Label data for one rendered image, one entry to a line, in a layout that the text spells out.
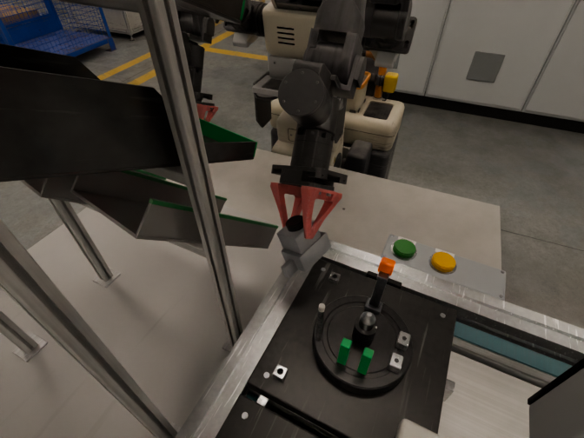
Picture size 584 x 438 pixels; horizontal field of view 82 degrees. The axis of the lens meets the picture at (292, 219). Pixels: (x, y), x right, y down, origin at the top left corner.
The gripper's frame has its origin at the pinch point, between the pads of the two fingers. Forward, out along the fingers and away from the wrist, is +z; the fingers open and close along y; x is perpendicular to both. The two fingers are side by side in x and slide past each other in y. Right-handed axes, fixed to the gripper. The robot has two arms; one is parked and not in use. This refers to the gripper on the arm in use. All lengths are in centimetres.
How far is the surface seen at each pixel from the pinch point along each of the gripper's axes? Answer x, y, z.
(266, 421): -7.1, 7.4, 23.2
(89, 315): -18.2, -33.9, 23.9
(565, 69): 282, -34, -136
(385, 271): 6.7, 11.5, 3.3
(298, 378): -1.9, 6.7, 19.2
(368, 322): 2.6, 13.0, 9.5
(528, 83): 280, -55, -127
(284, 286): 3.9, -5.1, 10.4
